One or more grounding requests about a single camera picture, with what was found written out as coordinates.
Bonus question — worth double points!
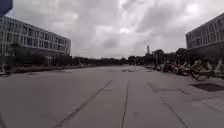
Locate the dark trees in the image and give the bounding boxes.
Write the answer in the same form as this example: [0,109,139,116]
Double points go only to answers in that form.
[127,47,224,66]

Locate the row of trees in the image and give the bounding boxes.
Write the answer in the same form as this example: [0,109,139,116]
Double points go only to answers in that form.
[53,55,130,67]

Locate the long glass-fronted office building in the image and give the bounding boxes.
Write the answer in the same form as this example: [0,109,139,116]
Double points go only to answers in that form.
[0,15,72,66]

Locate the row of parked bicycles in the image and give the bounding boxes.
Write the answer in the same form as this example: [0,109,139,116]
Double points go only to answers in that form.
[153,58,224,82]

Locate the grey multi-storey building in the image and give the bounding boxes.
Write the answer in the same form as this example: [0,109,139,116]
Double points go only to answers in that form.
[185,12,224,51]

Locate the distant tower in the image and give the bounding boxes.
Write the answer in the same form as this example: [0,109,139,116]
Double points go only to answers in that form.
[145,44,151,56]

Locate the dark ground grate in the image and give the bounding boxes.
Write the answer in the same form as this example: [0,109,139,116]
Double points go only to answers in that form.
[191,82,224,93]

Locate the dark hedge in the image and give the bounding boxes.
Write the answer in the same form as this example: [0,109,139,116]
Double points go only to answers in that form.
[7,65,64,74]

